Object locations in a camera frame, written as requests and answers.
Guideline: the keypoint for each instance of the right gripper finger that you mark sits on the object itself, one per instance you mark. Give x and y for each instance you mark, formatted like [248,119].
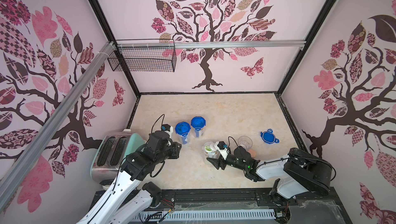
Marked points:
[217,163]
[220,155]

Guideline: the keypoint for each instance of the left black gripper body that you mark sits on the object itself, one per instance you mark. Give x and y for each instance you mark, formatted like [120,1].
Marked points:
[169,152]

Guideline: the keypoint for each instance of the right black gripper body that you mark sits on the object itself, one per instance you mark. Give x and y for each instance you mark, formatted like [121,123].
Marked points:
[224,160]

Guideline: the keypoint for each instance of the blue lid toiletry container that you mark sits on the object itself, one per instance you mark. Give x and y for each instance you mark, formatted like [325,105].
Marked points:
[198,124]
[182,130]
[209,149]

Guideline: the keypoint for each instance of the detached blue container lid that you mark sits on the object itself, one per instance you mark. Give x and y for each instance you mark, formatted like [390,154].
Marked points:
[269,137]

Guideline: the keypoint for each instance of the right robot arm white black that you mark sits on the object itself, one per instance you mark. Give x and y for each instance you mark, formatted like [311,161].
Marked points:
[296,173]

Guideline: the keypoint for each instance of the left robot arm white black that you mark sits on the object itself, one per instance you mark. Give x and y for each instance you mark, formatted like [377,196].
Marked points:
[109,209]

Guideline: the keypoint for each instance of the small corked glass jar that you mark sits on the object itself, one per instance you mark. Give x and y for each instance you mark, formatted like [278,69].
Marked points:
[252,152]

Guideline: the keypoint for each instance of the clear drinking glass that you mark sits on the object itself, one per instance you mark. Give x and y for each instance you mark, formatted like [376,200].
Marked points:
[245,142]

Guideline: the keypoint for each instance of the mint green silver toaster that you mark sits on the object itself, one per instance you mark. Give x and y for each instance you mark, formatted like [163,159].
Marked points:
[113,149]

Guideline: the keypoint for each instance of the white slotted cable duct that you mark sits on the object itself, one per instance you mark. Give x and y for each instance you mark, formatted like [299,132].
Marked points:
[205,215]

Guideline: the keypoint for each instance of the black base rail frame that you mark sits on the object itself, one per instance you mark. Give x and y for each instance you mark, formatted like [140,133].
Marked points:
[306,208]

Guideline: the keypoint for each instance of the black wire basket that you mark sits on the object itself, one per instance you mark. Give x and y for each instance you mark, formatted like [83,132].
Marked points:
[144,55]

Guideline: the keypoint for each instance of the back aluminium rail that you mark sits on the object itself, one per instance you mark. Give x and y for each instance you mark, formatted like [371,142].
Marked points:
[216,44]

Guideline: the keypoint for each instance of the aluminium rail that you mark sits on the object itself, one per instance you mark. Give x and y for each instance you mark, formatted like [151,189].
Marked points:
[216,44]
[19,170]

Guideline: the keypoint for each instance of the left aluminium rail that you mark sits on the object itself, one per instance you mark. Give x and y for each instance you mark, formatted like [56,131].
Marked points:
[19,170]

